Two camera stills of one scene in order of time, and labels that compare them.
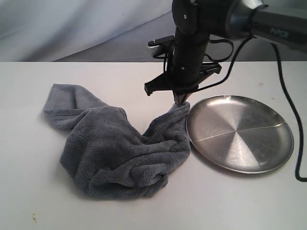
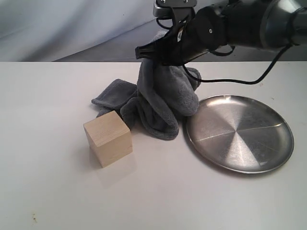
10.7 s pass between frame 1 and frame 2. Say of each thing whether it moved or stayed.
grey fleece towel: moved
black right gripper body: moved
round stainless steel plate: stayed
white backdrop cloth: stayed
